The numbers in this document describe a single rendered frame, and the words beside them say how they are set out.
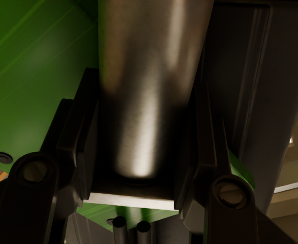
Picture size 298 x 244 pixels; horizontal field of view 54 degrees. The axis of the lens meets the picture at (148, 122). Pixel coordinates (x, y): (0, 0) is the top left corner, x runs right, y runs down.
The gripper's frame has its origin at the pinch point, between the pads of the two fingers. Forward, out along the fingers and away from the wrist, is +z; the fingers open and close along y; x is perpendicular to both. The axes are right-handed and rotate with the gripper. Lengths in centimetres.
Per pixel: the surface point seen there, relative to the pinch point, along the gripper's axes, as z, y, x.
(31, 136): 2.8, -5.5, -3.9
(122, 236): 1.5, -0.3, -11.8
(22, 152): 2.8, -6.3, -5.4
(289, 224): 189, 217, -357
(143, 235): 1.3, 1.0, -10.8
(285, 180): 159, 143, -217
